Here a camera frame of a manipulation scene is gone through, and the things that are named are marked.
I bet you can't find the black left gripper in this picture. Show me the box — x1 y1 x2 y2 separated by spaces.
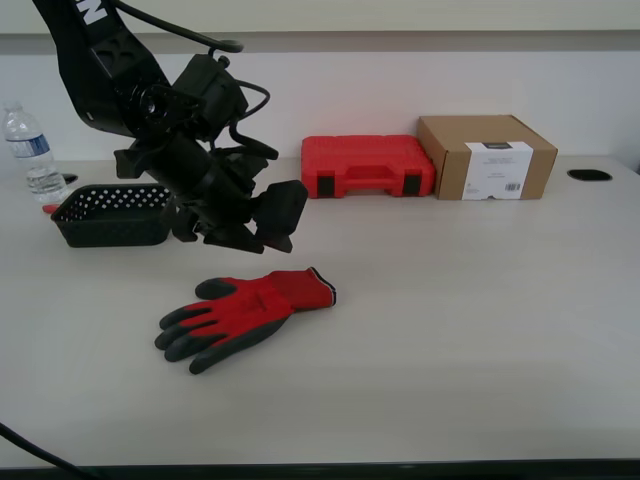
113 134 310 255

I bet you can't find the red and black work glove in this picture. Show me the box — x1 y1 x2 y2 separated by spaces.
153 266 340 376

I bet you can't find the black perforated plastic basket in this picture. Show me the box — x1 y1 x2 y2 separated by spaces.
50 182 178 250

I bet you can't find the red plastic tool case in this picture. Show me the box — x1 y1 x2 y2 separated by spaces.
300 134 438 200

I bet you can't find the clear plastic water bottle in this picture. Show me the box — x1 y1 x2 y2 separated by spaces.
1 99 70 204

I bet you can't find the brown cardboard box white label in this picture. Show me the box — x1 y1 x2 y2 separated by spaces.
417 114 559 202

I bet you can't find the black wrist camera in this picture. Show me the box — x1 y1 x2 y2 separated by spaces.
215 144 280 194

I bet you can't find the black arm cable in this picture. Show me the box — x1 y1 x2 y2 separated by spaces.
113 0 246 53

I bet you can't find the thick black cable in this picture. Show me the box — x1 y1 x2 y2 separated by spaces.
0 421 89 474

